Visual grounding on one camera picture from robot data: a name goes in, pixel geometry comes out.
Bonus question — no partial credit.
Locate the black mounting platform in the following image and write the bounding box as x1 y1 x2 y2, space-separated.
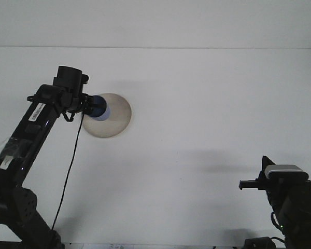
0 241 23 249

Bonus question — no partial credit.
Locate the pale round plate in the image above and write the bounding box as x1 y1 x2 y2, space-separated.
81 92 132 139

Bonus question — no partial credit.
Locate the long black arm cable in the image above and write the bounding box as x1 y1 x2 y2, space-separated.
51 114 83 231

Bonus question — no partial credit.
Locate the pale blue cup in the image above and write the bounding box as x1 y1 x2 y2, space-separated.
89 95 112 122

